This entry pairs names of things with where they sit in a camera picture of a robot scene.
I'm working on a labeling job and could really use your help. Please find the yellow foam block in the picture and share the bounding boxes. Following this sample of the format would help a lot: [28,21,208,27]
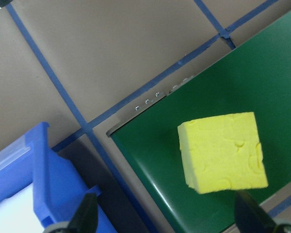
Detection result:
[177,111,269,195]

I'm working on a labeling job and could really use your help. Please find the blue plastic storage bin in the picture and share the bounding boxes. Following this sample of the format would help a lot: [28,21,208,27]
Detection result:
[0,121,112,233]

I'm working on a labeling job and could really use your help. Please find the green conveyor belt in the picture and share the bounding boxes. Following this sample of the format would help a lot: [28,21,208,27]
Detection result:
[106,3,291,233]

